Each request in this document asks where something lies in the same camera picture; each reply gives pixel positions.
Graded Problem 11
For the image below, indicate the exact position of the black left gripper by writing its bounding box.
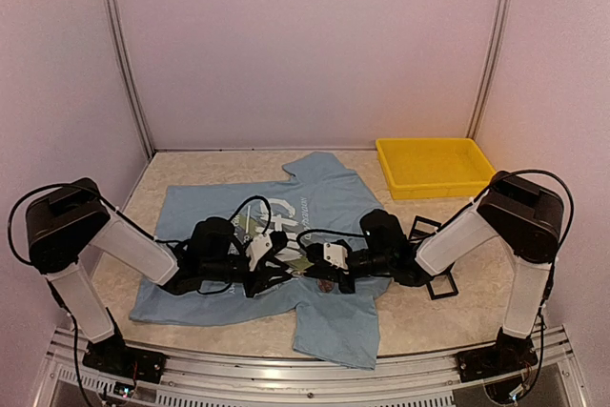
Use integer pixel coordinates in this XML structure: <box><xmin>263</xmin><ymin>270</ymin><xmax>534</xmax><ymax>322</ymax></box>
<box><xmin>202</xmin><ymin>254</ymin><xmax>292</xmax><ymax>298</ymax></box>

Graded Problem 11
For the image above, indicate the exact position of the light blue printed t-shirt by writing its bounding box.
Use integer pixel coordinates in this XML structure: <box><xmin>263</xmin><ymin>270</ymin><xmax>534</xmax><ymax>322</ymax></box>
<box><xmin>130</xmin><ymin>153</ymin><xmax>389</xmax><ymax>370</ymax></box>

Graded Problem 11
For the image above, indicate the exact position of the black brooch display box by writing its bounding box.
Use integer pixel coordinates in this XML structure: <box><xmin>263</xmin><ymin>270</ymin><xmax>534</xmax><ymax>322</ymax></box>
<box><xmin>408</xmin><ymin>215</ymin><xmax>441</xmax><ymax>240</ymax></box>

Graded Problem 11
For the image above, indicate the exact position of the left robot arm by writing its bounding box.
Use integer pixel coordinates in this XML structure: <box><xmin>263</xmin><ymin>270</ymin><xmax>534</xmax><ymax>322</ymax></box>
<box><xmin>7</xmin><ymin>178</ymin><xmax>292</xmax><ymax>379</ymax></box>

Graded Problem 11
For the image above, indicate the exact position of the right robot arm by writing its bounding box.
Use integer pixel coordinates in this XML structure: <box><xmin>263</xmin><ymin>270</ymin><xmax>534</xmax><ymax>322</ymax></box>
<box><xmin>296</xmin><ymin>170</ymin><xmax>575</xmax><ymax>380</ymax></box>

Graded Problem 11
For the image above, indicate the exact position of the black box with orange brooch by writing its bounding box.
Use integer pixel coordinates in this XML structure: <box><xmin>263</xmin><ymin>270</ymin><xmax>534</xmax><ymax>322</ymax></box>
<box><xmin>426</xmin><ymin>271</ymin><xmax>459</xmax><ymax>301</ymax></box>

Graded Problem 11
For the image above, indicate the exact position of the yellow plastic tray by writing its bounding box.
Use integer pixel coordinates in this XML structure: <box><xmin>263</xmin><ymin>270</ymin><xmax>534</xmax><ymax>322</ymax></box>
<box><xmin>376</xmin><ymin>138</ymin><xmax>496</xmax><ymax>200</ymax></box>

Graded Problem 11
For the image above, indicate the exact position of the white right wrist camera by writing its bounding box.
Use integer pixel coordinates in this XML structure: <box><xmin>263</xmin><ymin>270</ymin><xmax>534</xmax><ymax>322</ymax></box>
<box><xmin>305</xmin><ymin>240</ymin><xmax>352</xmax><ymax>272</ymax></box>

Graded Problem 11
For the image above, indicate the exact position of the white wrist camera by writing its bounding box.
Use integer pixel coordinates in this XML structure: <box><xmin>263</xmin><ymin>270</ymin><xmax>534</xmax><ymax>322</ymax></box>
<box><xmin>305</xmin><ymin>240</ymin><xmax>352</xmax><ymax>272</ymax></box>
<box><xmin>246</xmin><ymin>231</ymin><xmax>288</xmax><ymax>272</ymax></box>

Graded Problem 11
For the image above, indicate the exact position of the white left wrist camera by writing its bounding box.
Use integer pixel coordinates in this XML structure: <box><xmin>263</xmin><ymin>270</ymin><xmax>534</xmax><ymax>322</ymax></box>
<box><xmin>246</xmin><ymin>231</ymin><xmax>288</xmax><ymax>272</ymax></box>

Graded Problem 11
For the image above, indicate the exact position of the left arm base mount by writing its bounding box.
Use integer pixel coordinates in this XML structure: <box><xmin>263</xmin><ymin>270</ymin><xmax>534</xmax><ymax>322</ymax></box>
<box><xmin>82</xmin><ymin>347</ymin><xmax>167</xmax><ymax>384</ymax></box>

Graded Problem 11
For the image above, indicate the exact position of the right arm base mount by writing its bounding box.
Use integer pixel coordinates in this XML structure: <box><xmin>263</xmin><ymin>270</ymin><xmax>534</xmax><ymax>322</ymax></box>
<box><xmin>456</xmin><ymin>346</ymin><xmax>539</xmax><ymax>383</ymax></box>

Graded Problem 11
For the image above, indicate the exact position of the aluminium front rail frame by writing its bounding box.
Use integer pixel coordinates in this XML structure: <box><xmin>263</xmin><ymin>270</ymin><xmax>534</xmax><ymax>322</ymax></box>
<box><xmin>30</xmin><ymin>328</ymin><xmax>590</xmax><ymax>407</ymax></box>

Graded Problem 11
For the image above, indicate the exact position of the left aluminium corner post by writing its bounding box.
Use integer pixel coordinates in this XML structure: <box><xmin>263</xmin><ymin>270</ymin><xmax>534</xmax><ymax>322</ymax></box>
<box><xmin>104</xmin><ymin>0</ymin><xmax>156</xmax><ymax>162</ymax></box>

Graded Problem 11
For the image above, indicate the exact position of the aluminium corner post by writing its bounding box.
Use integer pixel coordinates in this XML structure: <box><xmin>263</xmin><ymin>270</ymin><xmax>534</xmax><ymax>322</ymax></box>
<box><xmin>466</xmin><ymin>0</ymin><xmax>511</xmax><ymax>140</ymax></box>
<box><xmin>104</xmin><ymin>0</ymin><xmax>156</xmax><ymax>162</ymax></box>

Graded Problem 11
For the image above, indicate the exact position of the right aluminium corner post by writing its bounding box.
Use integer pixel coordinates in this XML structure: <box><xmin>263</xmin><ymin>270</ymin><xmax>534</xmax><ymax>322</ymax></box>
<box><xmin>466</xmin><ymin>0</ymin><xmax>511</xmax><ymax>140</ymax></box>

